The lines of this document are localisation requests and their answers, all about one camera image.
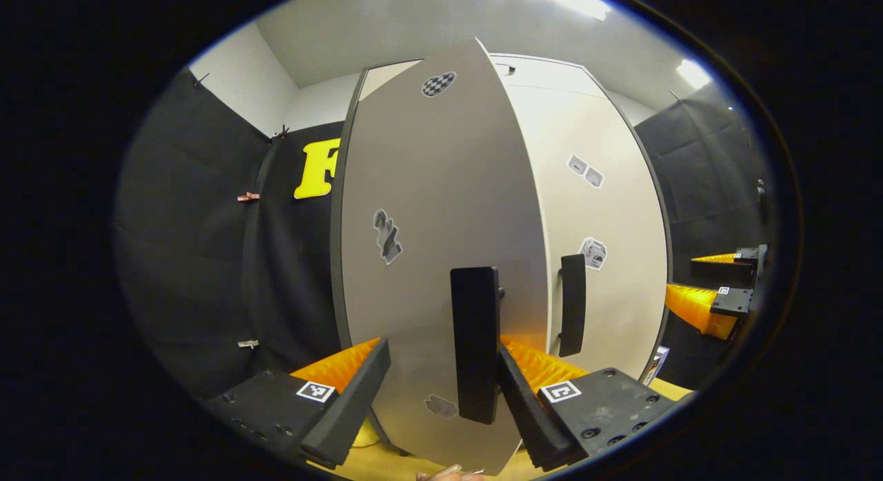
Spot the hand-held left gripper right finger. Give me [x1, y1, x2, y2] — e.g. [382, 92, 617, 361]
[497, 336, 678, 473]

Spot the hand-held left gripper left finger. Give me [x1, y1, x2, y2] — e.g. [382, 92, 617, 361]
[206, 337, 392, 469]

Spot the white cabinet door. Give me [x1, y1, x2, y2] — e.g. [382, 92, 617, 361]
[507, 84, 673, 385]
[330, 38, 549, 476]

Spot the black backdrop cloth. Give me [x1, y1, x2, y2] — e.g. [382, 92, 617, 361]
[633, 81, 777, 392]
[114, 67, 346, 399]

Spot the white printed box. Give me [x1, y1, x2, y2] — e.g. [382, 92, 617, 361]
[645, 346, 670, 385]

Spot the small ceiling light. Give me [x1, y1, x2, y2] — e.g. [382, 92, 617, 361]
[676, 59, 713, 90]

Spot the black left door handle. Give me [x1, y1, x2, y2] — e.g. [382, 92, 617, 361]
[450, 266, 501, 425]

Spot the black door handle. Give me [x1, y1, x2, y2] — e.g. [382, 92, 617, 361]
[450, 266, 501, 425]
[559, 254, 587, 358]

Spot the black right door handle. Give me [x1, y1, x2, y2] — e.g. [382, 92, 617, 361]
[559, 254, 587, 358]

